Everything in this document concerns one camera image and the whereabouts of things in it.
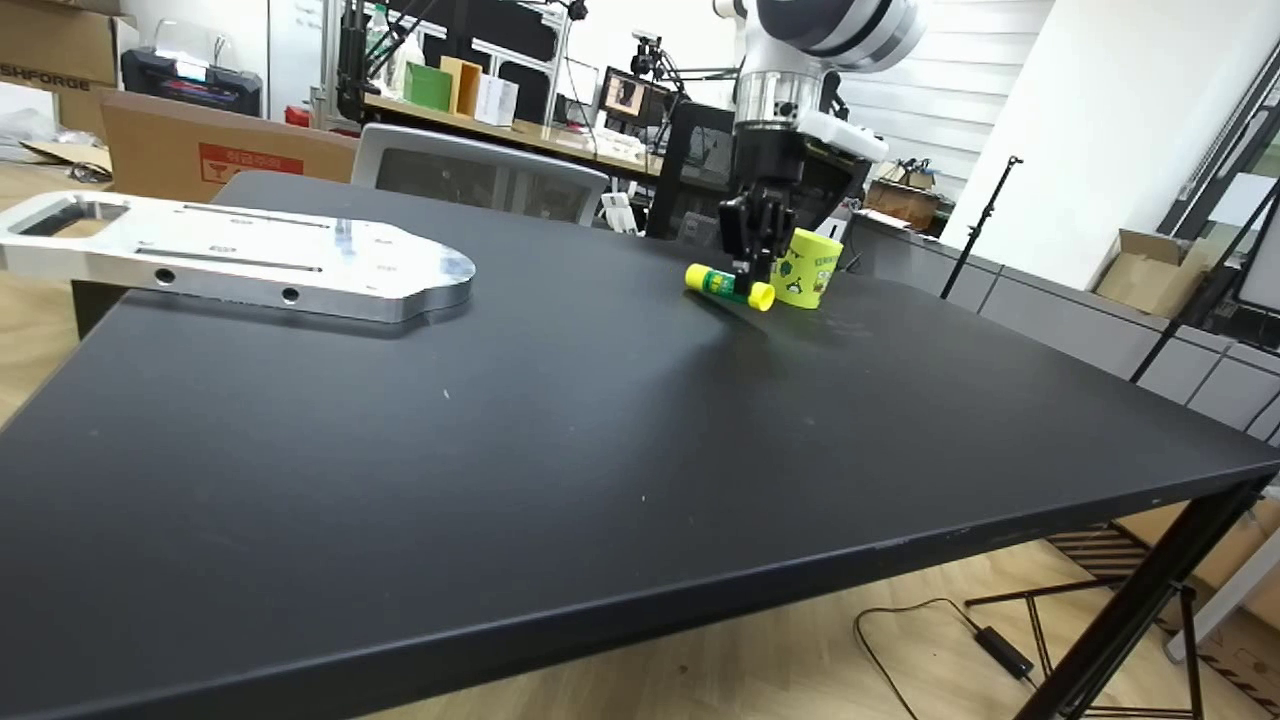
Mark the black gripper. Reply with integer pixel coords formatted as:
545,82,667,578
716,115,856,290

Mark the green yellow glue stick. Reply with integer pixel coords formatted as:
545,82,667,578
681,256,784,320

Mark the lime green mug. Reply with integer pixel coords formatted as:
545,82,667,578
767,223,849,316

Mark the black computer monitor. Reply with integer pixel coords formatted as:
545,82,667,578
644,97,739,245

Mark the black tripod stand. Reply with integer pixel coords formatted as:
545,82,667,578
935,154,1027,305

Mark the long wooden workbench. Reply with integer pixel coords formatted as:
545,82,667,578
355,88,670,186

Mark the grey office chair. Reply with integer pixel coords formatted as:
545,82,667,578
346,122,613,231

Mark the grey low cabinet row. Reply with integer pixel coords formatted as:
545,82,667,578
836,208,1280,447

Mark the open cardboard box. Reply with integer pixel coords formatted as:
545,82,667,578
1087,223,1212,326

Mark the black light stand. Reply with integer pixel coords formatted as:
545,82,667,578
1129,178,1280,392

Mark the black table leg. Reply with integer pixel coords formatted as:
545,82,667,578
1009,475,1267,720

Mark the aluminium mounting plate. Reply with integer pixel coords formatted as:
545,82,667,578
0,186,481,337

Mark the cardboard box with red label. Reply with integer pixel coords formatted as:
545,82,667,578
97,85,364,208

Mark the black equipment case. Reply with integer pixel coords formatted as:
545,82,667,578
117,46,266,122

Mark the plain cardboard box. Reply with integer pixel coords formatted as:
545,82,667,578
0,0,123,93

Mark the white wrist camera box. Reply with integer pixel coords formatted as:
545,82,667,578
796,108,891,171

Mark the black power adapter cable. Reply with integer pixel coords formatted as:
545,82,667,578
849,592,1047,720

